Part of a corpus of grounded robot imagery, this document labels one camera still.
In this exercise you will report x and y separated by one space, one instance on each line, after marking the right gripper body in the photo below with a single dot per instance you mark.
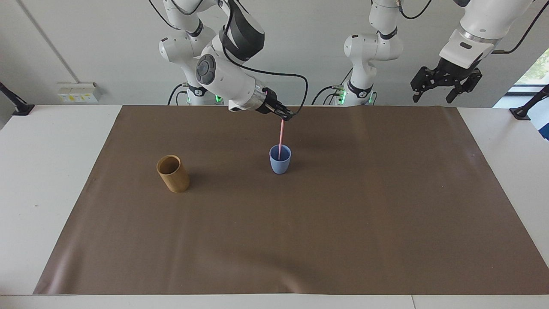
269 104

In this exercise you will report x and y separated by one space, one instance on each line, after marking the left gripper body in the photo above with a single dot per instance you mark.
457 71

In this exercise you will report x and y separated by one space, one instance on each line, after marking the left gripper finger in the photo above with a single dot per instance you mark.
424 81
466 85

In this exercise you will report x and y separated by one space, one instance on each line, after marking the pink chopstick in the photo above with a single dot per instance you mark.
281 137

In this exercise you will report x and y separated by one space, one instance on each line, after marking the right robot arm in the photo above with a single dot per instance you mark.
223 75

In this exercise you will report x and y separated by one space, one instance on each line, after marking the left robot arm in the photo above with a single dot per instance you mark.
373 47

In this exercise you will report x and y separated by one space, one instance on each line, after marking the blue cup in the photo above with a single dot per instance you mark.
280 165

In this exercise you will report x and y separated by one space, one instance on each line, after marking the bamboo cup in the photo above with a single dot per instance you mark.
173 176

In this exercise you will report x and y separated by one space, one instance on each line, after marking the black stand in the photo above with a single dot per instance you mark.
527 107
15 105

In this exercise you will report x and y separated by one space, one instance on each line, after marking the window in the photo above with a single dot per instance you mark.
536 71

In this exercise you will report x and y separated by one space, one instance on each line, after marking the white wall socket box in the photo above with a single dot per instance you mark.
79 92

